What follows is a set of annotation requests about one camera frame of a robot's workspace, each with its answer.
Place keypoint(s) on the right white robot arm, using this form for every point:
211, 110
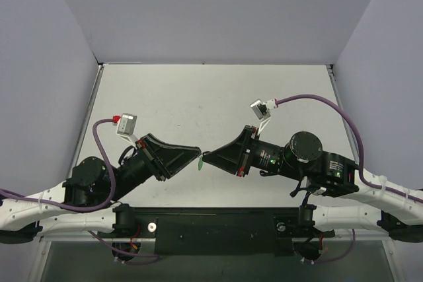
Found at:
381, 205

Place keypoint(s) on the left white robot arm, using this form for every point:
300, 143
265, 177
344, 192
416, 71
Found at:
84, 201

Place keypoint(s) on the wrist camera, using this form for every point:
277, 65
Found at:
125, 125
262, 111

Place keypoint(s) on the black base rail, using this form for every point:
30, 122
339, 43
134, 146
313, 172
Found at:
216, 231

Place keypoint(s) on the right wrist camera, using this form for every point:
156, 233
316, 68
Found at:
262, 111

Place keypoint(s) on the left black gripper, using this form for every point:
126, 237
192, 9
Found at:
150, 158

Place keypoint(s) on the green key tag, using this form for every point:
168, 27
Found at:
200, 164

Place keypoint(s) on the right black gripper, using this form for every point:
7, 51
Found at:
246, 151

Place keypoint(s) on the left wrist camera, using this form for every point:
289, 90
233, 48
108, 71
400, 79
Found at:
125, 125

